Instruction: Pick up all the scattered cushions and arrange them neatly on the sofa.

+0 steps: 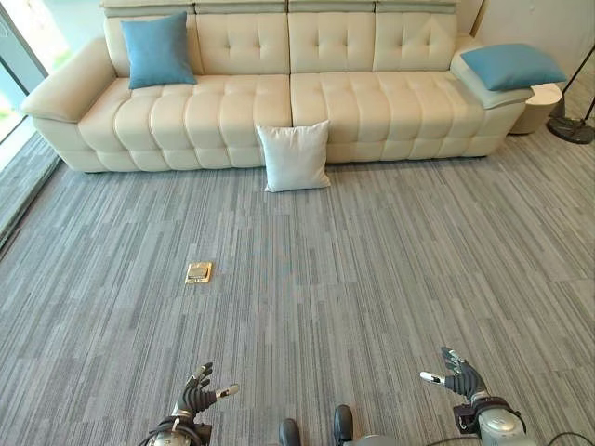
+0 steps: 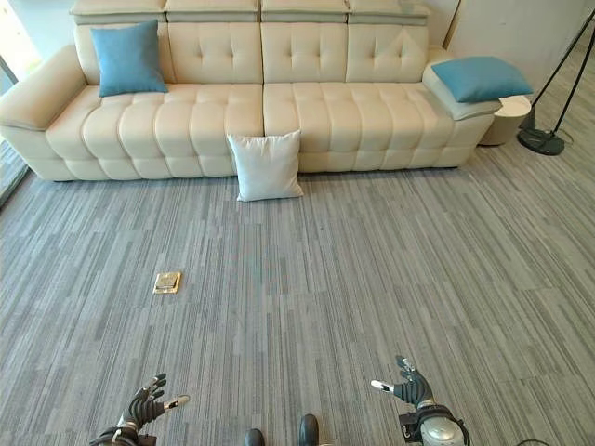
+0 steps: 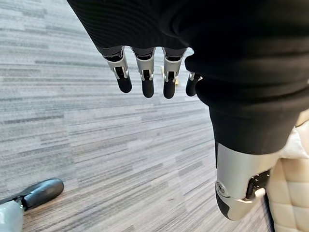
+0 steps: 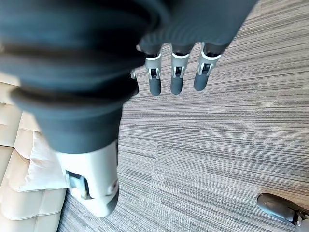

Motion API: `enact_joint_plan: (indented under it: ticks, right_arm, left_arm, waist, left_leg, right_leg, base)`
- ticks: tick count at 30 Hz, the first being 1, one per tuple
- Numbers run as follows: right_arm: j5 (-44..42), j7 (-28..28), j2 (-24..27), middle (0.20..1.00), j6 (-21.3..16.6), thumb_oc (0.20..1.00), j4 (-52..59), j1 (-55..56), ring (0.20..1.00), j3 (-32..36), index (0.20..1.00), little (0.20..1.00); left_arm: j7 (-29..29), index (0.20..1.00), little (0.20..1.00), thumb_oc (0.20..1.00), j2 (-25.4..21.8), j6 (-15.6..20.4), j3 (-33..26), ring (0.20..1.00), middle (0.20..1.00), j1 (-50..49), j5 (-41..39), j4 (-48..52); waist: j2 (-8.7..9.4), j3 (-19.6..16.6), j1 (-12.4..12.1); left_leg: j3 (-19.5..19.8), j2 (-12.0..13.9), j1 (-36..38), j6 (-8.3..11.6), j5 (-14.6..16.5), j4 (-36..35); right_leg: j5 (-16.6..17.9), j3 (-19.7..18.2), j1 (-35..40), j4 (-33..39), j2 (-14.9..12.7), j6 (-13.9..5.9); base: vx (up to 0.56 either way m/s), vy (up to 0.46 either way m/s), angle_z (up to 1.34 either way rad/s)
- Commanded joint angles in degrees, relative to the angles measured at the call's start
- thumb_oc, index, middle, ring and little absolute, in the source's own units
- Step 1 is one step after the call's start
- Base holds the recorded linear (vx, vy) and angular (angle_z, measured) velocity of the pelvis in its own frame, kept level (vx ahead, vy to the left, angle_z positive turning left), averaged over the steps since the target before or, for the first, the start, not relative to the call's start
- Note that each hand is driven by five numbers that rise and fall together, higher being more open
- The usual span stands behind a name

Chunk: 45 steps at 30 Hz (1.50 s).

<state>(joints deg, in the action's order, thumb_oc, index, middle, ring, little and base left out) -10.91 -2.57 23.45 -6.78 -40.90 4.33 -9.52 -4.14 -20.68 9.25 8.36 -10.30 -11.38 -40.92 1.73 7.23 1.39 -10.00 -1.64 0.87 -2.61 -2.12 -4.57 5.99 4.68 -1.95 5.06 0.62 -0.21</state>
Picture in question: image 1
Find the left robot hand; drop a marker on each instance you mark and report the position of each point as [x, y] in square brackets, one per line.
[197, 395]

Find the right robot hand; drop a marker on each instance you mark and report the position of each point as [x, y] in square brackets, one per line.
[460, 375]

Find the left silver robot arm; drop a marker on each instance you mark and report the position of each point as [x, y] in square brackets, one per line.
[174, 429]

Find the cream leather tufted sofa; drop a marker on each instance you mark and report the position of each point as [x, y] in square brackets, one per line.
[241, 111]

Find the left dark robot foot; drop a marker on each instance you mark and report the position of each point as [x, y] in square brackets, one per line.
[288, 432]

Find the dark robot foot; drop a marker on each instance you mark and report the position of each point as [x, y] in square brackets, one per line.
[288, 432]
[343, 422]

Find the brass floor socket box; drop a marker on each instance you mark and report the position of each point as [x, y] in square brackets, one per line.
[199, 272]

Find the right dark robot foot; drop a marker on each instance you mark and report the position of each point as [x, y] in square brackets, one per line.
[343, 422]

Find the white square cushion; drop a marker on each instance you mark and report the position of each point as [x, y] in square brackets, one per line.
[295, 158]

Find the round cream side table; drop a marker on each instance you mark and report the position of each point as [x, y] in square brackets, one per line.
[534, 109]

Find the black floor lamp stand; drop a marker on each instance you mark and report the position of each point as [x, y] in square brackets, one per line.
[569, 118]

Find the blue square cushion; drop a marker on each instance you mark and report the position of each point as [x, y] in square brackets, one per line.
[158, 51]
[511, 66]

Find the glass window with dark frame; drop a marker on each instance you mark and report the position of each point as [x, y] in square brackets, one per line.
[18, 79]

